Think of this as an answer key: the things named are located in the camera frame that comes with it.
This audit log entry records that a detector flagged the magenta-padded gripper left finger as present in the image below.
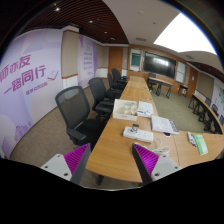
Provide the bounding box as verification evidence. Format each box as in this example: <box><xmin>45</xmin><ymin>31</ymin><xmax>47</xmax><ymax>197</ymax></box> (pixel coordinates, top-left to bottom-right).
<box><xmin>40</xmin><ymin>143</ymin><xmax>92</xmax><ymax>186</ymax></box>

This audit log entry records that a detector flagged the whiteboard with green panel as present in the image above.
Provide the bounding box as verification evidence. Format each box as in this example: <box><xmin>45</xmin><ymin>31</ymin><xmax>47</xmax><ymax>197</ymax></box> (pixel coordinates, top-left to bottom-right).
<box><xmin>129</xmin><ymin>48</ymin><xmax>143</xmax><ymax>72</ymax></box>

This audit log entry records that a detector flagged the colourful wall poster board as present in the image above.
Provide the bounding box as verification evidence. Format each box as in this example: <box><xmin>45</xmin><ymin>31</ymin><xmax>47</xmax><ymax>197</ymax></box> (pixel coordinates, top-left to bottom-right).
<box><xmin>211</xmin><ymin>83</ymin><xmax>224</xmax><ymax>111</ymax></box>

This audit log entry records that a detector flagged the white book with dark band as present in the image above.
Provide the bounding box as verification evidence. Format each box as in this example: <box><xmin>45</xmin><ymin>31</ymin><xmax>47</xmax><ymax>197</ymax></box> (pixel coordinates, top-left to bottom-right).
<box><xmin>150</xmin><ymin>115</ymin><xmax>180</xmax><ymax>135</ymax></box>

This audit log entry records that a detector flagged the black mesh office chair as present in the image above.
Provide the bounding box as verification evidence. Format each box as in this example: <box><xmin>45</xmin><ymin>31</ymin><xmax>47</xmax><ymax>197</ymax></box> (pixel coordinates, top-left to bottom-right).
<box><xmin>88</xmin><ymin>77</ymin><xmax>116</xmax><ymax>121</ymax></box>
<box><xmin>54</xmin><ymin>85</ymin><xmax>108</xmax><ymax>148</ymax></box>

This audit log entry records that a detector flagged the large black wall screen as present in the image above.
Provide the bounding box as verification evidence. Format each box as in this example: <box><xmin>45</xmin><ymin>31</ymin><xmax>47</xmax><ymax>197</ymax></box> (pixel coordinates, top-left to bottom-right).
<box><xmin>143</xmin><ymin>51</ymin><xmax>177</xmax><ymax>80</ymax></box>

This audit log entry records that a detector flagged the group of black side chairs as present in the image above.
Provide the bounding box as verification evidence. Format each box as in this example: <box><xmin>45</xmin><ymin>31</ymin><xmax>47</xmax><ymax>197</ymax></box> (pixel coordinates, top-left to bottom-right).
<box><xmin>203</xmin><ymin>96</ymin><xmax>224</xmax><ymax>126</ymax></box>

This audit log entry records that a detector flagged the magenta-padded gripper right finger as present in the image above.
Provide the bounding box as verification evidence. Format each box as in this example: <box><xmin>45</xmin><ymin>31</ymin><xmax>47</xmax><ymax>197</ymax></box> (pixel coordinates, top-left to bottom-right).
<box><xmin>131</xmin><ymin>142</ymin><xmax>183</xmax><ymax>186</ymax></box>

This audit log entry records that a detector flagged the dark lectern desk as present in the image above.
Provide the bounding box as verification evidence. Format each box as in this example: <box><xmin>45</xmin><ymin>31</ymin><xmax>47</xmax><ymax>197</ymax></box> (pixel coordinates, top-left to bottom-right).
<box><xmin>147</xmin><ymin>76</ymin><xmax>173</xmax><ymax>99</ymax></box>

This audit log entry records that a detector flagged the white open cardboard box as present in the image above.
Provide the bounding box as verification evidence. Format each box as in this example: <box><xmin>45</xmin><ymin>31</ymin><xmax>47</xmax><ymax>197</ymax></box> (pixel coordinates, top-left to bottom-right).
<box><xmin>112</xmin><ymin>98</ymin><xmax>139</xmax><ymax>122</ymax></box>

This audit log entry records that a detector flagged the brown wooden door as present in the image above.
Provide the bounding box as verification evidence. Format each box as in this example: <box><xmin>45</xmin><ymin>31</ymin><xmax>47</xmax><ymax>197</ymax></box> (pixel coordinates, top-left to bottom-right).
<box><xmin>187</xmin><ymin>66</ymin><xmax>199</xmax><ymax>98</ymax></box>
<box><xmin>108</xmin><ymin>49</ymin><xmax>124</xmax><ymax>76</ymax></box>

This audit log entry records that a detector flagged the white power strip cable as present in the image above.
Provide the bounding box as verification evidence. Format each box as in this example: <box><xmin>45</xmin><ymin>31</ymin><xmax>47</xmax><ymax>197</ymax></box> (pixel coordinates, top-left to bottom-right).
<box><xmin>133</xmin><ymin>137</ymin><xmax>171</xmax><ymax>157</ymax></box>

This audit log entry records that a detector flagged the small dark side table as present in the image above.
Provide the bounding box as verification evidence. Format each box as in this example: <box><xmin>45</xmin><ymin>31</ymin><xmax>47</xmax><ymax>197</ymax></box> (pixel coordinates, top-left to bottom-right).
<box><xmin>178</xmin><ymin>83</ymin><xmax>189</xmax><ymax>98</ymax></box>

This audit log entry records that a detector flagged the plain white whiteboard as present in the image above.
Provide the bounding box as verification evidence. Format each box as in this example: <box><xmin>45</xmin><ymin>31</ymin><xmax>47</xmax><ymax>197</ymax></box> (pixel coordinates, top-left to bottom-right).
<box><xmin>175</xmin><ymin>61</ymin><xmax>187</xmax><ymax>84</ymax></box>

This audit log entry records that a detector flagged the white marker pen box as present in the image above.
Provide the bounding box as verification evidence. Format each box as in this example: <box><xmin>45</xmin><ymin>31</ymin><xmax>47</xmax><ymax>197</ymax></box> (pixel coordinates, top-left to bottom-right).
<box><xmin>186</xmin><ymin>131</ymin><xmax>198</xmax><ymax>148</ymax></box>

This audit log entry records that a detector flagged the white power strip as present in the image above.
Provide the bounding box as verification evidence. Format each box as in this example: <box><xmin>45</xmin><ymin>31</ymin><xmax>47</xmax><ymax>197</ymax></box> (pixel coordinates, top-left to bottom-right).
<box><xmin>122</xmin><ymin>125</ymin><xmax>155</xmax><ymax>144</ymax></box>

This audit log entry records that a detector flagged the long curved wooden side table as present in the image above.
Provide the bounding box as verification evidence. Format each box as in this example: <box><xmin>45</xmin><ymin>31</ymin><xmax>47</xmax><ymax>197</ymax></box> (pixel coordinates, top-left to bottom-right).
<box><xmin>188</xmin><ymin>93</ymin><xmax>224</xmax><ymax>134</ymax></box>

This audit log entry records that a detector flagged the green leaflet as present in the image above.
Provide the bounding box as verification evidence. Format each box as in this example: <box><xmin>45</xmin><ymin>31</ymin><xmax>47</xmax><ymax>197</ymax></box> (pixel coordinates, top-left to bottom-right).
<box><xmin>192</xmin><ymin>133</ymin><xmax>209</xmax><ymax>156</ymax></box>

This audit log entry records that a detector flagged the white and blue flat packet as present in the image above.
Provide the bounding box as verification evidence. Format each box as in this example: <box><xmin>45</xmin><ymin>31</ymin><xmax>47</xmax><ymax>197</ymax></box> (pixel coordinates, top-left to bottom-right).
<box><xmin>136</xmin><ymin>100</ymin><xmax>155</xmax><ymax>118</ymax></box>

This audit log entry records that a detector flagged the row of black office chairs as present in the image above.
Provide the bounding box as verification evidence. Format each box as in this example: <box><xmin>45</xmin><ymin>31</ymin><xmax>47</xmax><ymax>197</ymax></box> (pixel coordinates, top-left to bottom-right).
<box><xmin>107</xmin><ymin>68</ymin><xmax>128</xmax><ymax>98</ymax></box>

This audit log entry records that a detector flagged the large ceiling light panel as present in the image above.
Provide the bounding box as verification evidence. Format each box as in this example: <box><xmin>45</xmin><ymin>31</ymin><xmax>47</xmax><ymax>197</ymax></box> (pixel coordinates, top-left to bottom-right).
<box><xmin>153</xmin><ymin>12</ymin><xmax>218</xmax><ymax>55</ymax></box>

